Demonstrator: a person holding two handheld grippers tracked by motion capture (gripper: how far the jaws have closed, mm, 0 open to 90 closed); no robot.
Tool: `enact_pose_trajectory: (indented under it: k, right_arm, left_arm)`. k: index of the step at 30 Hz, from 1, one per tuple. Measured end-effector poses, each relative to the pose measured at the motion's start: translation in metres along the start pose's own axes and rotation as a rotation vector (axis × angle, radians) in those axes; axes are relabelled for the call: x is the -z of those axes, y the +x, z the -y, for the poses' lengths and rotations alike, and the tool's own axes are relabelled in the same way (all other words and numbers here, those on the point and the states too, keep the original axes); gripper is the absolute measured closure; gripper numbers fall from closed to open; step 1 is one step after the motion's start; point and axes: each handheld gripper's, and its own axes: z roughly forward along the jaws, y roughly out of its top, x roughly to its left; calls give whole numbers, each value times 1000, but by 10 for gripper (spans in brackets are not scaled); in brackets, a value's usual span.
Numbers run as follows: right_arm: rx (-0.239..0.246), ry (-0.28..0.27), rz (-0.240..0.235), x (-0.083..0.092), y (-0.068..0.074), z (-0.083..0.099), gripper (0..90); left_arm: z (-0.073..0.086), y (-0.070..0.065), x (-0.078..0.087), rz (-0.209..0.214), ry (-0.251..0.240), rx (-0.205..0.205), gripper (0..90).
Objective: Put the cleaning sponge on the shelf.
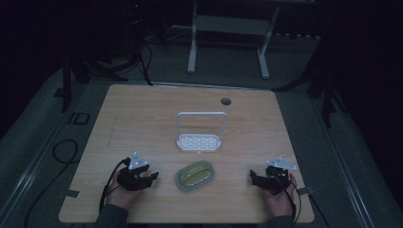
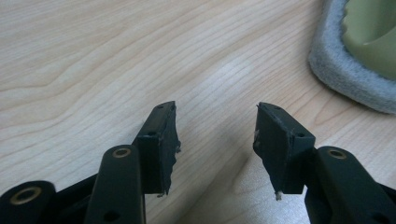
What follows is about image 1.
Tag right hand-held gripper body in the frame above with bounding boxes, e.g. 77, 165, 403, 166
265, 157, 297, 196

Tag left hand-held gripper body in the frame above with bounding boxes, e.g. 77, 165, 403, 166
116, 151, 150, 192

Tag person's left hand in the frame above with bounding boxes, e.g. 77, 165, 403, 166
105, 170, 141, 212

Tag person's right hand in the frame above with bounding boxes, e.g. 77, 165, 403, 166
263, 172, 298, 219

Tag green soap dish grey base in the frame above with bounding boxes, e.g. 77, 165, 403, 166
175, 160, 216, 192

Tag black tripod stand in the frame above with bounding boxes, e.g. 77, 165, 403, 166
52, 47, 127, 114
272, 47, 350, 129

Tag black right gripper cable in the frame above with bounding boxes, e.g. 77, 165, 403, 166
273, 173, 303, 223

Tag white soap rack with handle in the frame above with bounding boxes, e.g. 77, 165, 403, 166
175, 110, 228, 154

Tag black looped floor cable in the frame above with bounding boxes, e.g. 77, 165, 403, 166
23, 138, 80, 228

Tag black hanging cable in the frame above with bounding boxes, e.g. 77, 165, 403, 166
139, 42, 155, 86

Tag white metal desk frame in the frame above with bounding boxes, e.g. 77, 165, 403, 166
186, 0, 281, 80

